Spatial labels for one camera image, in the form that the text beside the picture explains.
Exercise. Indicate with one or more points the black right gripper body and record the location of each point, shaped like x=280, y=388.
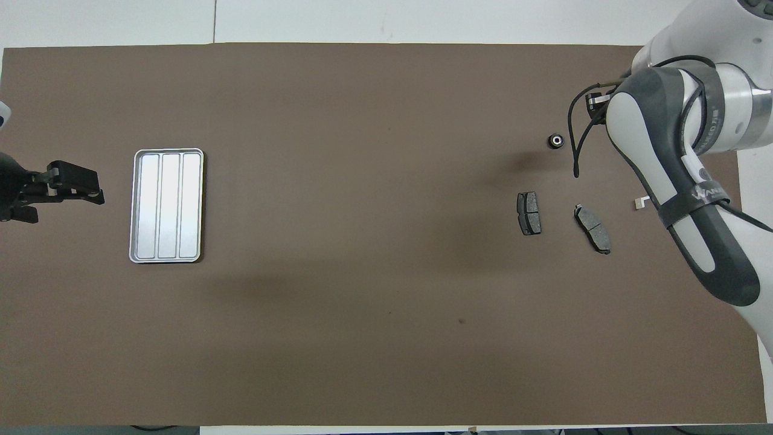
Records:
x=598, y=101

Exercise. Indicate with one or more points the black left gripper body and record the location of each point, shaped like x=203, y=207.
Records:
x=18, y=184

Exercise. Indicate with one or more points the large black bearing gear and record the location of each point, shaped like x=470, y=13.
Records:
x=555, y=141

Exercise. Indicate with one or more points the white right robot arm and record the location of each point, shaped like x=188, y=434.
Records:
x=664, y=151

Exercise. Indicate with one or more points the silver metal tray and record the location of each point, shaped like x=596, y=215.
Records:
x=166, y=205

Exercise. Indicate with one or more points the elongated dark brake pad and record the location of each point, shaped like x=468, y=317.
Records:
x=593, y=228

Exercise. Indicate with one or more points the rectangular dark brake pad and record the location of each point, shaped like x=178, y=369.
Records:
x=529, y=213

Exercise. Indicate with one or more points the brown table mat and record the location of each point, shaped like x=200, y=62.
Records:
x=362, y=332

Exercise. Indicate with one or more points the white semicircular bracket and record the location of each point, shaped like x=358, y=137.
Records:
x=638, y=204

